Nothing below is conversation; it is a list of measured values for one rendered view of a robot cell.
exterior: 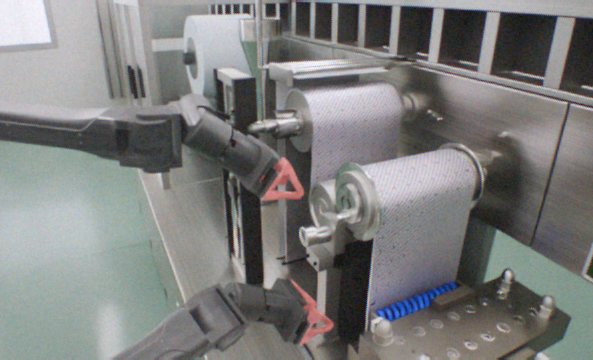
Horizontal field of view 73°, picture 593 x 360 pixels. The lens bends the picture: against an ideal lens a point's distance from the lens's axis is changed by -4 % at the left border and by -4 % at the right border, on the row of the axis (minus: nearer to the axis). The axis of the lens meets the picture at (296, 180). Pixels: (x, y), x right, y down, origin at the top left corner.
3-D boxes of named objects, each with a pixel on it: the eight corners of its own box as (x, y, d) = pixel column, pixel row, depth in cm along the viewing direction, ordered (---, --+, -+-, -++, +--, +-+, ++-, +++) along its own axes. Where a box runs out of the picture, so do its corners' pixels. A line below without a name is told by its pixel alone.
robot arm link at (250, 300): (236, 303, 60) (230, 272, 65) (213, 328, 63) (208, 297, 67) (273, 309, 64) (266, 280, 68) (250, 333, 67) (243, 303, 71)
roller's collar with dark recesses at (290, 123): (268, 135, 95) (267, 107, 92) (292, 131, 97) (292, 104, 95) (280, 143, 90) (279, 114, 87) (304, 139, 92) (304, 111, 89)
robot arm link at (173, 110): (141, 175, 56) (135, 115, 51) (137, 142, 65) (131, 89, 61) (228, 166, 60) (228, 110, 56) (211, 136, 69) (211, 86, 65)
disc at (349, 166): (332, 216, 86) (337, 150, 79) (334, 216, 86) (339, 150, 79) (374, 256, 74) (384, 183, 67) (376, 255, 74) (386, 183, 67)
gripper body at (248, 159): (258, 196, 60) (217, 173, 56) (234, 171, 68) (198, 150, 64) (283, 159, 59) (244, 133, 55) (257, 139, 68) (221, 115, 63)
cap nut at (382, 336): (368, 335, 75) (370, 317, 73) (384, 329, 77) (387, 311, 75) (380, 349, 72) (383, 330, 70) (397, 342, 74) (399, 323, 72)
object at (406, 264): (365, 317, 81) (373, 238, 74) (452, 283, 91) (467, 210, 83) (367, 318, 81) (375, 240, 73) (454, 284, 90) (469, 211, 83)
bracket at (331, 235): (303, 334, 93) (304, 217, 80) (328, 325, 95) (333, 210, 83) (314, 349, 89) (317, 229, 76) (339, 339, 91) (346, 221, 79)
